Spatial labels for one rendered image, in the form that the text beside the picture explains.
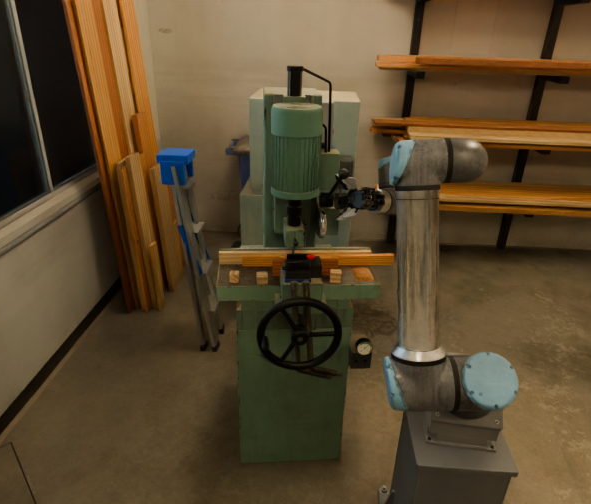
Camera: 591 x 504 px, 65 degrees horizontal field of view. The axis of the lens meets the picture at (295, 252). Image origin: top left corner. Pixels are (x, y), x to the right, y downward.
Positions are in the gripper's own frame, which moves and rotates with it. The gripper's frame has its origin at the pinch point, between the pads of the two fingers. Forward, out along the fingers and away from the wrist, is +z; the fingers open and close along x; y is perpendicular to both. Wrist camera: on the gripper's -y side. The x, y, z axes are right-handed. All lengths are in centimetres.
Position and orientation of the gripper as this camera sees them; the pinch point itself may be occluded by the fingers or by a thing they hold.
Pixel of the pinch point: (333, 197)
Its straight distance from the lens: 158.1
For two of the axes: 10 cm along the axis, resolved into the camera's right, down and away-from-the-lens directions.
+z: -7.1, 0.0, -7.0
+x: 0.1, 10.0, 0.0
